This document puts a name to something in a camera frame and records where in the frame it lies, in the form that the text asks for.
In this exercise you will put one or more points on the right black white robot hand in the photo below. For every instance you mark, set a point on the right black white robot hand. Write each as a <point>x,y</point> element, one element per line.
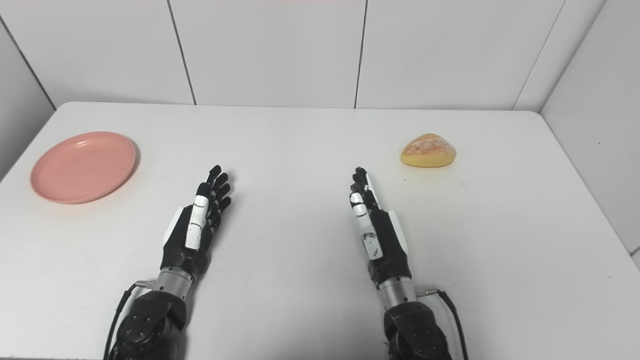
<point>390,250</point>

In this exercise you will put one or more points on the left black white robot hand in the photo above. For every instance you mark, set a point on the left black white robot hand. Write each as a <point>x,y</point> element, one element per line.
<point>180,250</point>

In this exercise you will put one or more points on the golden bread roll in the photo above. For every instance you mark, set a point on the golden bread roll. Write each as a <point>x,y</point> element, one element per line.
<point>427,151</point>

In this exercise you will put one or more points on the pink round plate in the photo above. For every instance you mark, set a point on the pink round plate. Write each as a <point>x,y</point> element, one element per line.
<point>82,167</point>

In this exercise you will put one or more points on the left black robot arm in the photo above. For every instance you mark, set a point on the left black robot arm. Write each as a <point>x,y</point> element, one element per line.
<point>150,325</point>

